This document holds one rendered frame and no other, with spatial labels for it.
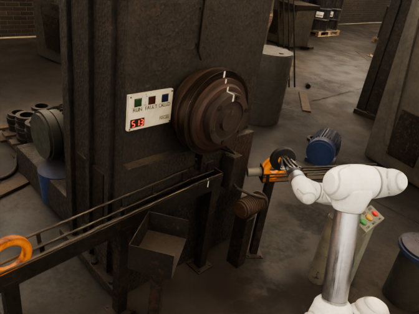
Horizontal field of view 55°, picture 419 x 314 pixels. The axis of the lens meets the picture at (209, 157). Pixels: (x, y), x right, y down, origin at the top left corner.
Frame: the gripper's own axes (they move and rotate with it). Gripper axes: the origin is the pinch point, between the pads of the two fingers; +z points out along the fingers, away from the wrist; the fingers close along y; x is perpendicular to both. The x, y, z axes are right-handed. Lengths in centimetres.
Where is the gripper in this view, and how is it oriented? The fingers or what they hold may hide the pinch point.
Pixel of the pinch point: (283, 156)
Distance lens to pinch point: 242.9
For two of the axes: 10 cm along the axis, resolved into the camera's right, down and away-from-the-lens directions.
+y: 9.7, 0.3, 2.2
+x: 1.4, -8.5, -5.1
